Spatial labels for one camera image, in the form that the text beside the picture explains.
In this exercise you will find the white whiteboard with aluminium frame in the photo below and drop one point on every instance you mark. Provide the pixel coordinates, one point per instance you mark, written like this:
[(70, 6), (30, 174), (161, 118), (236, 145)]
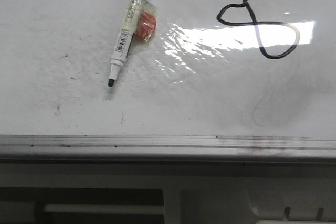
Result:
[(220, 79)]

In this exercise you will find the white whiteboard marker black tip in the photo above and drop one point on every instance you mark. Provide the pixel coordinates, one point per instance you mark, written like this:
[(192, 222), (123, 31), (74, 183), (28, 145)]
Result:
[(139, 22)]

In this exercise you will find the white plastic table frame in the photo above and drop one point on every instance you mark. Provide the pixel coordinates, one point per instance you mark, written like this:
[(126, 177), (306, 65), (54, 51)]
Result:
[(190, 193)]

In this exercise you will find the white bar under table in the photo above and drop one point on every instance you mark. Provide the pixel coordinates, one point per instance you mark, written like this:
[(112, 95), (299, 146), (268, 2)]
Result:
[(105, 209)]

